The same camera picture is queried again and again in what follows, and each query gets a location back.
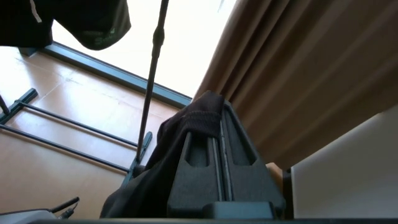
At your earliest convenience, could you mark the black clothes rack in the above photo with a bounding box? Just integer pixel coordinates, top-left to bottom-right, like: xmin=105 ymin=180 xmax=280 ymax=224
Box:
xmin=0 ymin=0 xmax=170 ymax=188

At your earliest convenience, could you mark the window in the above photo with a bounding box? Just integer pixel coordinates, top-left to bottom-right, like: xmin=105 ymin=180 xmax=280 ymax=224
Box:
xmin=18 ymin=0 xmax=238 ymax=110

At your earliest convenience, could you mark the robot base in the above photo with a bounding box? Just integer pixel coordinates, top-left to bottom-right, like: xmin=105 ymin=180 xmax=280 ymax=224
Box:
xmin=0 ymin=196 xmax=80 ymax=224

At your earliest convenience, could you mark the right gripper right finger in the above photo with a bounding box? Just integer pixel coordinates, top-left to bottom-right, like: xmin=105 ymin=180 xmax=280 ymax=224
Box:
xmin=219 ymin=100 xmax=286 ymax=219

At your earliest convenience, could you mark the brown curtain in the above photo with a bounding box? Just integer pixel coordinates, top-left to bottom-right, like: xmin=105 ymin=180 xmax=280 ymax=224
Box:
xmin=192 ymin=0 xmax=398 ymax=170

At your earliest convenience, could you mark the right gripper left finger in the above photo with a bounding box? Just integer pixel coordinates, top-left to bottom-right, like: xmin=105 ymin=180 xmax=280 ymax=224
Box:
xmin=167 ymin=131 xmax=224 ymax=219

